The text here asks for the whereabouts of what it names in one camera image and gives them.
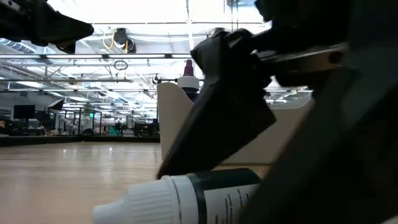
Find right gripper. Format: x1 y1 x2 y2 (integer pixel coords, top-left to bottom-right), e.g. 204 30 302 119
251 0 398 88

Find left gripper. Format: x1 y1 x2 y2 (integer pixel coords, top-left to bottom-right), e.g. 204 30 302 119
0 0 95 54

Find large purple food coloring bottle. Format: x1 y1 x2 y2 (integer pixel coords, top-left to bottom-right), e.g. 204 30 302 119
177 58 200 102

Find small dark food coloring bottle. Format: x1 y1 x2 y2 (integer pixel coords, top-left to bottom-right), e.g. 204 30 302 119
92 167 262 224

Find grey plastic bin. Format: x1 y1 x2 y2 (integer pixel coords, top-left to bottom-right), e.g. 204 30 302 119
157 82 315 166

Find ceiling light strip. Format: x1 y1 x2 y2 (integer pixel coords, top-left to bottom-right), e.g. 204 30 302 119
0 53 193 60

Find black monitor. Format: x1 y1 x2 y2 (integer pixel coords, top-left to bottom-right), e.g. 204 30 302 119
12 104 36 119

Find distant black workcell frames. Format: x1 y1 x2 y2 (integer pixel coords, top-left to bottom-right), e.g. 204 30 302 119
55 107 160 137

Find black ceiling cable reel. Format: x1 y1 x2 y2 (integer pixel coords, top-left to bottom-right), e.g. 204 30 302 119
112 27 137 54

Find black cable loop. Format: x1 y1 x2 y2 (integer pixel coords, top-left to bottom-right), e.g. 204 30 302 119
113 59 129 72

